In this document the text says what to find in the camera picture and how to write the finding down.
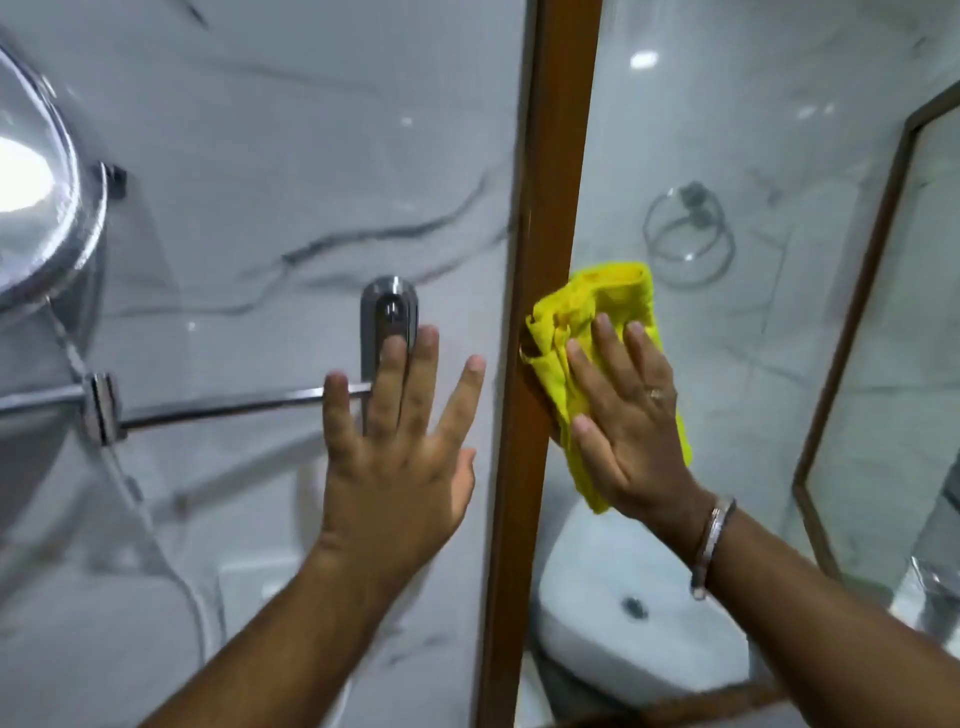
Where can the person's left little finger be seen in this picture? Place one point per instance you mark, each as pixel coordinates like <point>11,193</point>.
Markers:
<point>339,416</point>

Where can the chrome faucet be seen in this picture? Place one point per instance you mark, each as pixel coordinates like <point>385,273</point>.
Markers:
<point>934,592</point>

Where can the white toilet cistern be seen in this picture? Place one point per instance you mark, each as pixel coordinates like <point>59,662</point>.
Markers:
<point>615,600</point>

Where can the person's right thumb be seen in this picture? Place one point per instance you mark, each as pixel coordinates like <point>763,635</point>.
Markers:
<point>594,454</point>

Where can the person's right middle finger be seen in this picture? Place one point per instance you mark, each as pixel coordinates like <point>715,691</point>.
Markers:
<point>616,352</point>

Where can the wooden framed wall mirror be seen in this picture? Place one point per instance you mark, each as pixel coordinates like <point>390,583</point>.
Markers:
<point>551,150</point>

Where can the steel wrist bangle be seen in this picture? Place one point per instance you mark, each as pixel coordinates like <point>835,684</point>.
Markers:
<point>711,544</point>

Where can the person's left middle finger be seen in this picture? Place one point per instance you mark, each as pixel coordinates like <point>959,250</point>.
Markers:
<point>421,375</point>

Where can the person's right forearm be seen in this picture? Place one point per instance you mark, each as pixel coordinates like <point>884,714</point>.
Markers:
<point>817,630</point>

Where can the yellow cleaning cloth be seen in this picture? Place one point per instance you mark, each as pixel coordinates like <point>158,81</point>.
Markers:
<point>581,307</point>

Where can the person's left hand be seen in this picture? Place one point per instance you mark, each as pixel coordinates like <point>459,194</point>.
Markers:
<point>390,487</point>

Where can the round chrome magnifying mirror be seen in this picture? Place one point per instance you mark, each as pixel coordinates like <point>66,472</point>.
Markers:
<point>30,187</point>

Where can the person's right hand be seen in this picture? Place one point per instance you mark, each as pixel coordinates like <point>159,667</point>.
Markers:
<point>637,450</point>

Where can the person's left forearm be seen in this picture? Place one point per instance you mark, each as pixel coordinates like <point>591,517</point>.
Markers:
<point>292,645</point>

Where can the person's left thumb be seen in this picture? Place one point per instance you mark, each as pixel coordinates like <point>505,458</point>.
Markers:
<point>466,476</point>

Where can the chrome wall mount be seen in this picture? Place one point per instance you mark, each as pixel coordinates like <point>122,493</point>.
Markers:
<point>390,307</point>

